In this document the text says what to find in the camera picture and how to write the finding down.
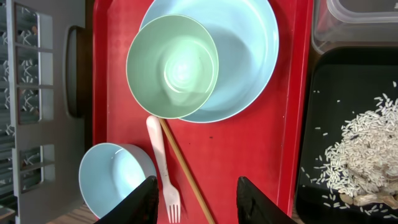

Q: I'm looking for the red plastic tray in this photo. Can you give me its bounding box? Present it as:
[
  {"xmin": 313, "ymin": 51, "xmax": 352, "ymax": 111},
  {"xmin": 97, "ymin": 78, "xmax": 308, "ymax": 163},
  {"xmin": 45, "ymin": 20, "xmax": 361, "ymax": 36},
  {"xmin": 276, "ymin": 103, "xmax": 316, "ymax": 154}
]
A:
[{"xmin": 93, "ymin": 0, "xmax": 313, "ymax": 223}]

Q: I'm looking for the clear plastic bin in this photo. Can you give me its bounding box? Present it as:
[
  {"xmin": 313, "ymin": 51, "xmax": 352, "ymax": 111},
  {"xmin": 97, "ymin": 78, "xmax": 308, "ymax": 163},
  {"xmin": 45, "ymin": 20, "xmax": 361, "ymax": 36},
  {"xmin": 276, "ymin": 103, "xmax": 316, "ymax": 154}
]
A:
[{"xmin": 311, "ymin": 0, "xmax": 397, "ymax": 54}]

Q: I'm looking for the rice food waste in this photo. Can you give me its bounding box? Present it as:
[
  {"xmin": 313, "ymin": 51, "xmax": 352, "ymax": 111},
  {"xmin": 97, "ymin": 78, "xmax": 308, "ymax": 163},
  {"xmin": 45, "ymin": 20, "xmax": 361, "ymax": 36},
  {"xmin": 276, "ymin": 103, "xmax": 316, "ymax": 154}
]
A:
[{"xmin": 300, "ymin": 94, "xmax": 397, "ymax": 219}]

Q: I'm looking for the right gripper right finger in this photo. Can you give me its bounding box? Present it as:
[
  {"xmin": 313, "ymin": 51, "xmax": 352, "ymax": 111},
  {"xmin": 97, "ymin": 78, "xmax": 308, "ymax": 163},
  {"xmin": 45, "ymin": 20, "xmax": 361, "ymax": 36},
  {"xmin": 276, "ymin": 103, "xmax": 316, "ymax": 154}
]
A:
[{"xmin": 236, "ymin": 176, "xmax": 296, "ymax": 224}]

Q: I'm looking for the small light blue bowl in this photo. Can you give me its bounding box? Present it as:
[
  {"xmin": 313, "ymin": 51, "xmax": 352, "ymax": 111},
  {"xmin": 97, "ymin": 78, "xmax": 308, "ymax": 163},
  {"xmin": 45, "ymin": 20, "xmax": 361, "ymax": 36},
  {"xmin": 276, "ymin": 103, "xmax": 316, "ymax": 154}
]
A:
[{"xmin": 78, "ymin": 142, "xmax": 157, "ymax": 218}]

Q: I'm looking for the green bowl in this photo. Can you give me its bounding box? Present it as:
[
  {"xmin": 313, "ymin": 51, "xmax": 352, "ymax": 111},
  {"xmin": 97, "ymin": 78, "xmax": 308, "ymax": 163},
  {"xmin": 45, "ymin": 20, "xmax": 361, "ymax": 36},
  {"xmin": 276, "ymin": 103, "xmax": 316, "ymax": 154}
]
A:
[{"xmin": 126, "ymin": 14, "xmax": 219, "ymax": 119}]

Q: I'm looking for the white plastic fork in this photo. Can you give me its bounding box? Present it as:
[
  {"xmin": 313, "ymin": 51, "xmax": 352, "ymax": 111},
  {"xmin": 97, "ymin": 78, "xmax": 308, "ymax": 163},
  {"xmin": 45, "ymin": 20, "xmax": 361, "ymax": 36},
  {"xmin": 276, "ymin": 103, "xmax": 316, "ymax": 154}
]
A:
[{"xmin": 146, "ymin": 115, "xmax": 181, "ymax": 223}]

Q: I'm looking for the black tray bin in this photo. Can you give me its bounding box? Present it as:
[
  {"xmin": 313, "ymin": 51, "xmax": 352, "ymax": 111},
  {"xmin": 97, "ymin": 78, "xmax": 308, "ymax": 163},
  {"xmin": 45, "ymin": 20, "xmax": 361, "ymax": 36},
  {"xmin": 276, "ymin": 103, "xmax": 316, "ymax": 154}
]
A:
[{"xmin": 295, "ymin": 47, "xmax": 397, "ymax": 223}]

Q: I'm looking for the wooden chopstick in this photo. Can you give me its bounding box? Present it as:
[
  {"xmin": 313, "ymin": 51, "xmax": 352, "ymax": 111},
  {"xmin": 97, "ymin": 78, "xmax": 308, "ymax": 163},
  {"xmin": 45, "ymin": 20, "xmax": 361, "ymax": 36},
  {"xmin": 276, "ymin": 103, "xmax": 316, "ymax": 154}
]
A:
[{"xmin": 159, "ymin": 118, "xmax": 215, "ymax": 224}]

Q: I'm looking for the large light blue plate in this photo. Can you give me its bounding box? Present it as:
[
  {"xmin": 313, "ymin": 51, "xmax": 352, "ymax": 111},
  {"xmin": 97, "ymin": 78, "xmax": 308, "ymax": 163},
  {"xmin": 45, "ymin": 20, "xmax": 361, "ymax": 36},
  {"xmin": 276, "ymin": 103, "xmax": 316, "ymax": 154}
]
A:
[{"xmin": 141, "ymin": 0, "xmax": 279, "ymax": 123}]

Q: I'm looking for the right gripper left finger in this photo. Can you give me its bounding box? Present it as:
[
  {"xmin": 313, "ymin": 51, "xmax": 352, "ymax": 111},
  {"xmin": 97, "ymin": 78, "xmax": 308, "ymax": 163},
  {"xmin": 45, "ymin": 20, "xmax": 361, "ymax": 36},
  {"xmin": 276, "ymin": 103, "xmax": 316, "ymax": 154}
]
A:
[{"xmin": 95, "ymin": 175, "xmax": 159, "ymax": 224}]

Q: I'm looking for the grey dishwasher rack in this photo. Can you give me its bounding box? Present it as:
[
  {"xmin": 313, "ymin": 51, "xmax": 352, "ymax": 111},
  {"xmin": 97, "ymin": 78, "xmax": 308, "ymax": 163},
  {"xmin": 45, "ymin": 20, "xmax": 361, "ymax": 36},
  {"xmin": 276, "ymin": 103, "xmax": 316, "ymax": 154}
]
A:
[{"xmin": 1, "ymin": 0, "xmax": 85, "ymax": 223}]

